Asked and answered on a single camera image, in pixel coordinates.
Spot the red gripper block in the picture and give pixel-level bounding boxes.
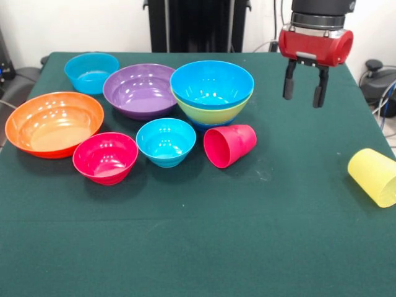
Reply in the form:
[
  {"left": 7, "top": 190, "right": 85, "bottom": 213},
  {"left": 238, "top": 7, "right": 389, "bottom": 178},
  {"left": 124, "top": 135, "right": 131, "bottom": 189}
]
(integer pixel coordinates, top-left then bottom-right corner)
[{"left": 278, "top": 24, "right": 355, "bottom": 110}]

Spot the large blue bowl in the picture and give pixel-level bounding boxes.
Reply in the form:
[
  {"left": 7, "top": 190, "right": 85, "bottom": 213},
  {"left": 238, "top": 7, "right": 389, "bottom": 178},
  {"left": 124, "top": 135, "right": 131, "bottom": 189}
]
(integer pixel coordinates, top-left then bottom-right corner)
[{"left": 169, "top": 60, "right": 256, "bottom": 110}]

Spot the green bowl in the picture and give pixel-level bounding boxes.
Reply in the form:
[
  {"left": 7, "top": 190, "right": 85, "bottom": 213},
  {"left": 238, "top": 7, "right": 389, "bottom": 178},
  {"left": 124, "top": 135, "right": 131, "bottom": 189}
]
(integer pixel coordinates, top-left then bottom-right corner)
[{"left": 171, "top": 87, "right": 255, "bottom": 126}]

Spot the yellow cup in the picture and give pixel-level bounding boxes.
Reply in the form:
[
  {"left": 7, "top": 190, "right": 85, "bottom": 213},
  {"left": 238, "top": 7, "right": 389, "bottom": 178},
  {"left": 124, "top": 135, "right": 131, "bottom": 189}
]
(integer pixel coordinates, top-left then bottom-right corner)
[{"left": 346, "top": 147, "right": 396, "bottom": 209}]

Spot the grey round floor base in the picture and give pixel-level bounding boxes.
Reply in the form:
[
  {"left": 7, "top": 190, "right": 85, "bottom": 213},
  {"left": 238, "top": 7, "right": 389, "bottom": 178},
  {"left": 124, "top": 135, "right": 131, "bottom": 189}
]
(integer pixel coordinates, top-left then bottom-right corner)
[
  {"left": 358, "top": 59, "right": 396, "bottom": 108},
  {"left": 0, "top": 66, "right": 41, "bottom": 106}
]

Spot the pink cup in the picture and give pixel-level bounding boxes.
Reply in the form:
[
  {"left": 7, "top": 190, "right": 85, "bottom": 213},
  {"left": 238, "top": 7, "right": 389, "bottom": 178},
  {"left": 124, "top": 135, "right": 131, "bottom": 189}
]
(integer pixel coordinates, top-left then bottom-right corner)
[{"left": 203, "top": 124, "right": 258, "bottom": 170}]

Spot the small dark blue bowl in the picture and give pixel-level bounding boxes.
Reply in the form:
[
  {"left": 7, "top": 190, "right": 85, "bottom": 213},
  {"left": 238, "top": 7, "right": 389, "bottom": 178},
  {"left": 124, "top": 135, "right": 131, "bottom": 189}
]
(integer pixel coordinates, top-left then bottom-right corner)
[{"left": 192, "top": 114, "right": 239, "bottom": 131}]

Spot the small cyan bowl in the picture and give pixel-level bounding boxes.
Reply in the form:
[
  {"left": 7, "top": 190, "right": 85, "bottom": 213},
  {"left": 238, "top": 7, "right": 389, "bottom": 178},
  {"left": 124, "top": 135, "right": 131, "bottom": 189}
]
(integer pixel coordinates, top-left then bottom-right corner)
[{"left": 135, "top": 117, "right": 197, "bottom": 169}]

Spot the purple bowl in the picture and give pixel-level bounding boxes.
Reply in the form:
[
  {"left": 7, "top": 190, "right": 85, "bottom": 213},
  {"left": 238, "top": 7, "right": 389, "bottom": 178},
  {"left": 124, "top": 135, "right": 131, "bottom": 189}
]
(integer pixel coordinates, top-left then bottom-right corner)
[{"left": 102, "top": 63, "right": 178, "bottom": 121}]

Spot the dark green table cloth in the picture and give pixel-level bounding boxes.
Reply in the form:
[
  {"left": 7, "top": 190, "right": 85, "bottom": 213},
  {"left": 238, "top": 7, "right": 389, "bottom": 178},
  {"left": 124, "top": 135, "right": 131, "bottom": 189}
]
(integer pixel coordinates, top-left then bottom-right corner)
[{"left": 0, "top": 51, "right": 396, "bottom": 297}]

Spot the pink bowl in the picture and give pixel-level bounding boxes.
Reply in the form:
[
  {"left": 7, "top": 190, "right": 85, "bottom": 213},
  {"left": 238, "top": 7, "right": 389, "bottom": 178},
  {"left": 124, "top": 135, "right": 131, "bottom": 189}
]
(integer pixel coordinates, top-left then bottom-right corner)
[{"left": 72, "top": 132, "right": 140, "bottom": 187}]

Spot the translucent blue bowl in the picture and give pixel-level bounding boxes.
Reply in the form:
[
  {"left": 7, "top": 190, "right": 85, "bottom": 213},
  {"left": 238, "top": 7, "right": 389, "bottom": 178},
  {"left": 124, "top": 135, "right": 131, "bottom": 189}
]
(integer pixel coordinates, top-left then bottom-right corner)
[{"left": 64, "top": 52, "right": 120, "bottom": 95}]

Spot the orange bowl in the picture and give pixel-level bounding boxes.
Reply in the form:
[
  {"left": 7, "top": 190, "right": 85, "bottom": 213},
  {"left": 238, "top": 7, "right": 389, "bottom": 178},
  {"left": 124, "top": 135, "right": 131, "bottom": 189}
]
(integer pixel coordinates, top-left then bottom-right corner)
[{"left": 4, "top": 91, "right": 105, "bottom": 160}]

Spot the dark equipment unit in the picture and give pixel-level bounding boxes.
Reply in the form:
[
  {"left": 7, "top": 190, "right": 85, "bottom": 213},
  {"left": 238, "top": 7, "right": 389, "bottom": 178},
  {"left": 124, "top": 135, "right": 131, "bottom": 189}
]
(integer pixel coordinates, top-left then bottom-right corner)
[{"left": 0, "top": 29, "right": 16, "bottom": 90}]

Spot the black hanging cable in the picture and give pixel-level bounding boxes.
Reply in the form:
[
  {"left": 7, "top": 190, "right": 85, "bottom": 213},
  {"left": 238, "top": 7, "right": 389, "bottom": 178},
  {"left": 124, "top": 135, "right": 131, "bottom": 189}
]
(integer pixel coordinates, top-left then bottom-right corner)
[
  {"left": 268, "top": 0, "right": 280, "bottom": 53},
  {"left": 279, "top": 0, "right": 288, "bottom": 27}
]

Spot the tangle of floor cables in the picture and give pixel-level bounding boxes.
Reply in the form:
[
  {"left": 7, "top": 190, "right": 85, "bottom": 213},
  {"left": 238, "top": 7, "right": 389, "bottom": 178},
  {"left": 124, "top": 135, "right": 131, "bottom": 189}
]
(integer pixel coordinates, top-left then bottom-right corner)
[{"left": 371, "top": 79, "right": 396, "bottom": 139}]

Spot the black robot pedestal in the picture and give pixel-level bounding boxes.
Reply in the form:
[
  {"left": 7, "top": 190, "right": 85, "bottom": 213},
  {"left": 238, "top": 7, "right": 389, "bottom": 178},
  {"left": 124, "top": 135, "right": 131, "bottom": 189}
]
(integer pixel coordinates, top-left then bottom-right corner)
[{"left": 142, "top": 0, "right": 252, "bottom": 54}]

